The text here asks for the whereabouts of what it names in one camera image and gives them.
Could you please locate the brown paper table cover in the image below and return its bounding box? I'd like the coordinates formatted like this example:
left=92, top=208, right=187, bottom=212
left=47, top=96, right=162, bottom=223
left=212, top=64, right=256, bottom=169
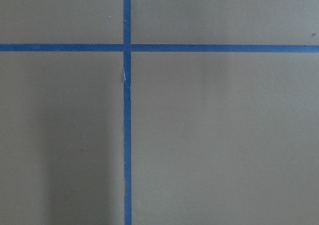
left=0, top=0, right=319, bottom=225

